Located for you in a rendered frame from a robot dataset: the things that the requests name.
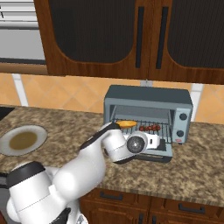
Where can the grey range hood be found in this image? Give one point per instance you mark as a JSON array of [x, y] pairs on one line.
[[20, 35]]

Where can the black hob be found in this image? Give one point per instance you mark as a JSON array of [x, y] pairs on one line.
[[5, 112]]

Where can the white wall outlet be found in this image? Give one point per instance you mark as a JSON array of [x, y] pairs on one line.
[[146, 83]]

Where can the orange baguette bread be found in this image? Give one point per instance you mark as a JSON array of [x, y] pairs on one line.
[[127, 124]]

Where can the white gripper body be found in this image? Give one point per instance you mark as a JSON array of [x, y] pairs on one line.
[[152, 141]]

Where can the white plate with brown centre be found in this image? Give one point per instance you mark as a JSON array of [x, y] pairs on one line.
[[23, 140]]

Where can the black toaster oven knob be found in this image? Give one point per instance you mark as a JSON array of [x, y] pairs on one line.
[[180, 134], [183, 116]]

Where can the toaster oven door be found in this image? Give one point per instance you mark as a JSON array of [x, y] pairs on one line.
[[163, 150]]

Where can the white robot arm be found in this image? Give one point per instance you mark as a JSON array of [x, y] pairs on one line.
[[73, 178]]

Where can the grey toaster oven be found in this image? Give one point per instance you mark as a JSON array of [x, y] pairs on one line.
[[148, 97]]

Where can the wooden cupboard door dark panel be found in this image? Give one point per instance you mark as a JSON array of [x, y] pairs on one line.
[[90, 35], [192, 38]]

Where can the wooden base cupboard door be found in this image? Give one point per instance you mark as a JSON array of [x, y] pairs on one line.
[[172, 219], [113, 214]]

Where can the wooden drawer front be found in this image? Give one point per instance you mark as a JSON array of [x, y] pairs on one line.
[[131, 197], [189, 208]]

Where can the red kebab skewer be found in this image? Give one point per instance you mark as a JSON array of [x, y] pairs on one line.
[[150, 127]]

